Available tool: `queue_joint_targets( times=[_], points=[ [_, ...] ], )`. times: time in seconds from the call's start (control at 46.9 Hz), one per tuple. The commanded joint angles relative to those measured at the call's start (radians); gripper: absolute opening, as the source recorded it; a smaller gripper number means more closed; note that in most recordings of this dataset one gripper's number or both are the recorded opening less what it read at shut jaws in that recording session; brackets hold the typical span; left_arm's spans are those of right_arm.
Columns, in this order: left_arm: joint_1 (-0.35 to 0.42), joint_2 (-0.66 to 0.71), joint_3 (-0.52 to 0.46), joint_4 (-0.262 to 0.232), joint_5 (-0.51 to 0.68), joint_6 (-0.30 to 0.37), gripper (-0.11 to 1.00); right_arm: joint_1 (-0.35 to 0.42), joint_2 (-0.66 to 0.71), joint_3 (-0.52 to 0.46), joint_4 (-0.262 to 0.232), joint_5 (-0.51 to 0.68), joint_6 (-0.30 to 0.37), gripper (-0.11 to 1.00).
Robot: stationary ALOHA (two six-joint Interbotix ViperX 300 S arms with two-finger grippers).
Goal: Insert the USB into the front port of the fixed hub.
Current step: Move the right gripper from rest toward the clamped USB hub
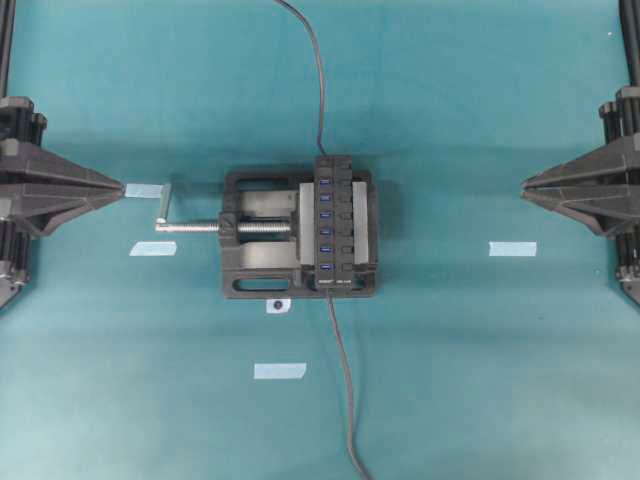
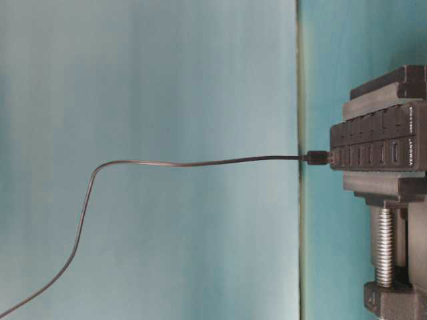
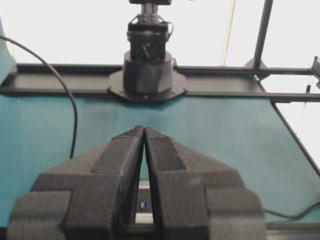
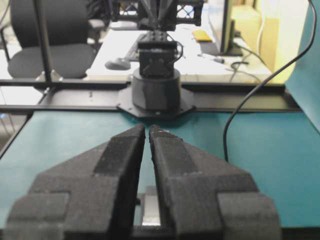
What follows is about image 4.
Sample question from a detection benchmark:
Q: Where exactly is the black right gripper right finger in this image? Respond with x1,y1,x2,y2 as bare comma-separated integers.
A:
149,125,282,240

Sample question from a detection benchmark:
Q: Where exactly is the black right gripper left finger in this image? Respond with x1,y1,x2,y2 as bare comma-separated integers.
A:
4,124,145,240

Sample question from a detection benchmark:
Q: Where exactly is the black USB cable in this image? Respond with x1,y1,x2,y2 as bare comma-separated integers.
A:
223,0,318,161

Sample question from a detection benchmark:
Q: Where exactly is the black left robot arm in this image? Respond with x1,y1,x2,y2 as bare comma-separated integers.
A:
2,0,203,240

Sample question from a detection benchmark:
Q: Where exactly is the black computer mouse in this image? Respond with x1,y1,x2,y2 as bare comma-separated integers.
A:
104,57,131,71

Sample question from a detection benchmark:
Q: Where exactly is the white desk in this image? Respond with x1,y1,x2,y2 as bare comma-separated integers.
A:
86,21,273,80

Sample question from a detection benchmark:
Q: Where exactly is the yellow sticky note pad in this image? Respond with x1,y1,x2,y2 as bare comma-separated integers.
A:
192,30,212,42

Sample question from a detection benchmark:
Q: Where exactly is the computer monitor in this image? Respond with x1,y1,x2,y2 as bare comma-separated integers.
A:
220,0,243,57

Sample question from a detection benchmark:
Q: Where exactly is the black office chair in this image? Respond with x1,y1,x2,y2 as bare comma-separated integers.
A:
7,0,95,79

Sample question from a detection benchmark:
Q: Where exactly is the black aluminium frame rail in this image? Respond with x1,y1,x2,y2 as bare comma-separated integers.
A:
0,78,301,119

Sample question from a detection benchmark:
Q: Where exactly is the black vertical frame post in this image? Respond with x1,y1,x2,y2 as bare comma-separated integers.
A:
32,0,53,83

